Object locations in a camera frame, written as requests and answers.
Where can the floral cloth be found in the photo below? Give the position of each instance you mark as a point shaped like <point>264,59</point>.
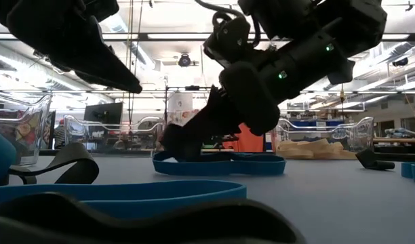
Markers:
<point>180,117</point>

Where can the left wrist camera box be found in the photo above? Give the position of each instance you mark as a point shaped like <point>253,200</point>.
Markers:
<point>102,8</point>

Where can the black monitor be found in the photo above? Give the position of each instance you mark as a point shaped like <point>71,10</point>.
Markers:
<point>104,113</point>

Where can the clear plastic basket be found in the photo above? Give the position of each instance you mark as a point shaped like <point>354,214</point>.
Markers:
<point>363,135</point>
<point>41,112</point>
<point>153,123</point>

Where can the black stand frame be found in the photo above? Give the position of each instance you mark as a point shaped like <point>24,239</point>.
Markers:
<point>192,88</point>

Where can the small black camera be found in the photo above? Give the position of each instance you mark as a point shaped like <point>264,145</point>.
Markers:
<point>400,62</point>

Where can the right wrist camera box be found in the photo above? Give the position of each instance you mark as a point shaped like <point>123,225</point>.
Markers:
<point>228,40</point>

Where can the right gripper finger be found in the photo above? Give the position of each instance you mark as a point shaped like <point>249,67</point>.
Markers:
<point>217,118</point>

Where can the black robot with green lights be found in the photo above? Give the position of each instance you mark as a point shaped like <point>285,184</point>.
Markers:
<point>231,138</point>

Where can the white cylinder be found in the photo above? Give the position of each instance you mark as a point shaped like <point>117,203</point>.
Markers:
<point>180,101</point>

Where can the black dome camera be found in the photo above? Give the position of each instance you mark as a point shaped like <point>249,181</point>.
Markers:
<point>184,61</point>

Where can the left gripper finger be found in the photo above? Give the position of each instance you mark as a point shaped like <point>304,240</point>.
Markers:
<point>112,74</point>

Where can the orange cloth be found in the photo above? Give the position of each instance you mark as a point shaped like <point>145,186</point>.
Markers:
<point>251,142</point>

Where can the tan rubber band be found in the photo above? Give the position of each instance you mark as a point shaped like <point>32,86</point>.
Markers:
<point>334,149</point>
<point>292,152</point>
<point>316,145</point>

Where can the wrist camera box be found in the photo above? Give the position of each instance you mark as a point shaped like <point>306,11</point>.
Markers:
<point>102,8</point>
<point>228,40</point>

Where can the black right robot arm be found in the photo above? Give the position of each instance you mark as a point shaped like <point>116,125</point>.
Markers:
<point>356,23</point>

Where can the light blue item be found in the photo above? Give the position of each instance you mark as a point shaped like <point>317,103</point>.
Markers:
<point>404,133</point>

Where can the wooden table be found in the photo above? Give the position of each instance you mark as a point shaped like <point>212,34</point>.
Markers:
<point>397,140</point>

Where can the person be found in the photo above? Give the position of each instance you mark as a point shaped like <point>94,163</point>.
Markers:
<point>60,135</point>

